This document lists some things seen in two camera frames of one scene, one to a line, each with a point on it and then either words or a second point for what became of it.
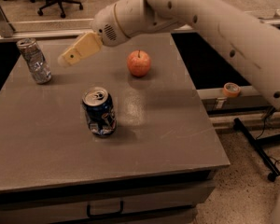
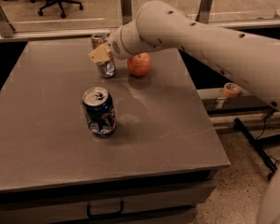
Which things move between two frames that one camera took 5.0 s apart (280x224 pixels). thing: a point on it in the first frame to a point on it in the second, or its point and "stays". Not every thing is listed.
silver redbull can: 40,71 to 106,68
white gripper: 107,24 to 116,44
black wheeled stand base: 256,144 stays
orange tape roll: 231,90 stays
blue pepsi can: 100,110 stays
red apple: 139,62 stays
